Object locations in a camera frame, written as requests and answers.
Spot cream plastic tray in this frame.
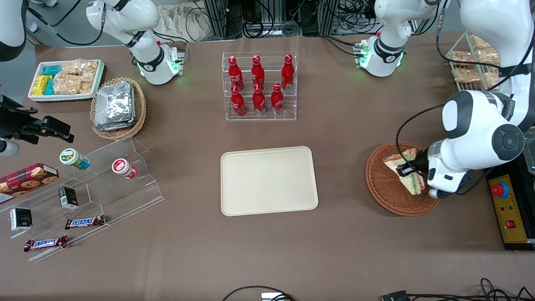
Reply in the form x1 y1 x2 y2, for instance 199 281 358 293
220 146 319 217

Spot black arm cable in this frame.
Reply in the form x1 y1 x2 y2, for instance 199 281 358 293
395 104 446 168
435 17 535 90

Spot green lid cup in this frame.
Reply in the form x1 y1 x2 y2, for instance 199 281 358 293
59 148 91 171

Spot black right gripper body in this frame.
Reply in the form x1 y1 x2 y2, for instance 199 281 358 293
0 95 40 134

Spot background black cable bundle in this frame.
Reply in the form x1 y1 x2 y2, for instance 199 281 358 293
184 0 377 40

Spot black looped table cable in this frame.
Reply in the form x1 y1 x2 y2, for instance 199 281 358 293
222 286 295 301

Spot black cable with connector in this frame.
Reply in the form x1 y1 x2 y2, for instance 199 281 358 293
380 278 535 301

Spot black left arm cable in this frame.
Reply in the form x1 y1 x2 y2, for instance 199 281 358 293
395 104 446 168

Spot red lid cup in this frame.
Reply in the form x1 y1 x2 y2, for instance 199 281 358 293
112 158 138 179

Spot clear acrylic stepped stand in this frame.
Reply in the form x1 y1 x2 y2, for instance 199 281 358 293
0 136 164 263

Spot sandwich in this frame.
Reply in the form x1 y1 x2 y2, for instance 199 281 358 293
383 148 426 196

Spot brown wicker basket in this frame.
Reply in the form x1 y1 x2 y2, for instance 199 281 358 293
365 142 441 217

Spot red tartan cookie box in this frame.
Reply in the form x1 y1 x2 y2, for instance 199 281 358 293
0 163 59 204

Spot black upper arm cable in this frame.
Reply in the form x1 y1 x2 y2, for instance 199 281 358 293
435 17 535 90

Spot white cloth bag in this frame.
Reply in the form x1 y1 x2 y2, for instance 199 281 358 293
161 4 206 42

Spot black yellow control box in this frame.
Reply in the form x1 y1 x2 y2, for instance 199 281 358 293
486 159 535 251

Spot light tan wicker basket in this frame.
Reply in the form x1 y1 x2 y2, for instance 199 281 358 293
90 77 147 140

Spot yellow snack pack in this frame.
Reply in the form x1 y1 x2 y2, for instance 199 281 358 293
32 75 50 96

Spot white wire basket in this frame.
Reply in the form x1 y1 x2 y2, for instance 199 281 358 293
445 31 502 92

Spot Snickers chocolate bar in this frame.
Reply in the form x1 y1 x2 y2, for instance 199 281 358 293
65 215 106 230
24 235 68 252

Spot dark green small carton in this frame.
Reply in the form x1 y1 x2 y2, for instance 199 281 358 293
58 186 79 209
10 208 33 231

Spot white rectangular snack bin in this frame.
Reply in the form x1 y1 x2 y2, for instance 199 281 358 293
28 59 106 103

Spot silver foil packet stack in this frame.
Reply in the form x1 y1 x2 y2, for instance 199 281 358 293
94 82 136 131

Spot red cola bottle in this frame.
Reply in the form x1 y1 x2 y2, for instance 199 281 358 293
252 84 266 116
228 56 245 90
231 86 247 117
281 54 295 90
251 55 265 89
271 83 285 115

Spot clear acrylic bottle rack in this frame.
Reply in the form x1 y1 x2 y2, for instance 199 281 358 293
222 51 298 121

